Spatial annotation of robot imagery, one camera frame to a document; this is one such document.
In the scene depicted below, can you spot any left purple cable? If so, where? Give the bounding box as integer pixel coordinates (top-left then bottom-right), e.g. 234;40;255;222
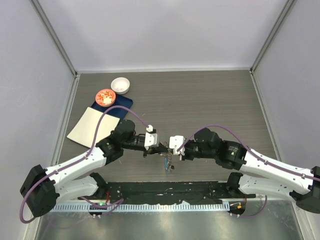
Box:
19;105;157;224

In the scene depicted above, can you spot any purple cable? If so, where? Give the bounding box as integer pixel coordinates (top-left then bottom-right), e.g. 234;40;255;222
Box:
19;105;157;224
176;124;320;218

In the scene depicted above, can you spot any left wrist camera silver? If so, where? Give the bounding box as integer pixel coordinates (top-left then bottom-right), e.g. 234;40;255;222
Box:
144;132;160;151

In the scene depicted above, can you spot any large keyring with blue handle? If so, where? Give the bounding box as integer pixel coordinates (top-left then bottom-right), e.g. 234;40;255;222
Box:
161;141;174;174

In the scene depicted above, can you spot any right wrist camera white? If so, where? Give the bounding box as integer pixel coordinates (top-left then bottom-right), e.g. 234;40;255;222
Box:
169;135;186;156

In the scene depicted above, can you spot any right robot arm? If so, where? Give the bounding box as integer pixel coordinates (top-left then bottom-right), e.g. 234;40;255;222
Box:
169;127;320;214

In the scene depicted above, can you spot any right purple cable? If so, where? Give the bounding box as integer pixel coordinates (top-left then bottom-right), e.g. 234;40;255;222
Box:
176;124;320;218

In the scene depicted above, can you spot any blue tray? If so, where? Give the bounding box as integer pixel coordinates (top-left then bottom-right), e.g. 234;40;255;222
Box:
90;93;134;121

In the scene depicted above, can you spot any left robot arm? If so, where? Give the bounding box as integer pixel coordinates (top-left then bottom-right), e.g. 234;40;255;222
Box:
20;120;169;218

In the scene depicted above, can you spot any orange patterned bowl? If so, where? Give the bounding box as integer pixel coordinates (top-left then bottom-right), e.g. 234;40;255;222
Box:
95;88;116;107

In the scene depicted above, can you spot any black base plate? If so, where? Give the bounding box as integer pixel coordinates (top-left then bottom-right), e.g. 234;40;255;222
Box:
98;181;256;205

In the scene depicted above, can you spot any white bowl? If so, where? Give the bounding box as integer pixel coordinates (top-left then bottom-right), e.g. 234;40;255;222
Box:
110;77;130;95

